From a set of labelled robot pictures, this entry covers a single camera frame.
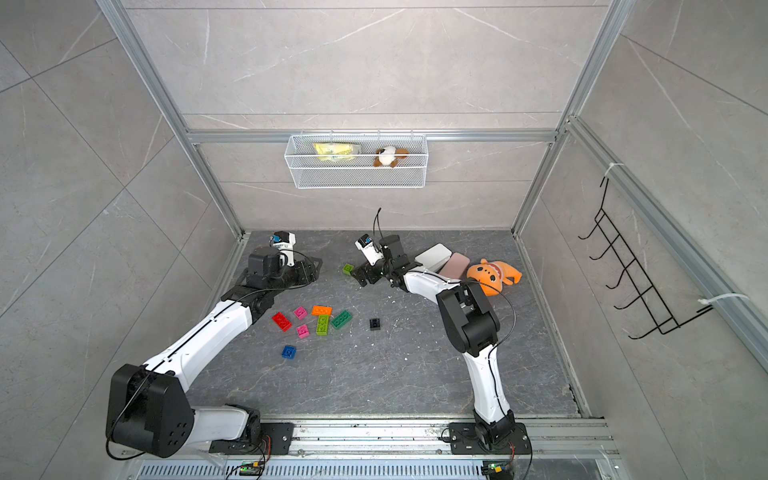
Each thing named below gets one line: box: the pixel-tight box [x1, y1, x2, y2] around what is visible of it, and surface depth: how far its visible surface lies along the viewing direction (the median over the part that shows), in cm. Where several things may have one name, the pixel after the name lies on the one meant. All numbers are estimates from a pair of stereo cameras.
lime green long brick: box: [316, 314, 329, 336], surface depth 95 cm
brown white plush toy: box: [373, 146, 410, 168], surface depth 89 cm
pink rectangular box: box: [440, 252, 470, 279], surface depth 109 cm
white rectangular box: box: [414, 243, 452, 272], surface depth 109 cm
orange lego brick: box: [311, 305, 333, 316], surface depth 98 cm
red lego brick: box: [272, 312, 293, 333], surface depth 94 cm
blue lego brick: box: [281, 345, 297, 360], surface depth 90 cm
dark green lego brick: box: [331, 310, 352, 330], surface depth 95 cm
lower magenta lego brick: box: [296, 324, 311, 339], surface depth 92 cm
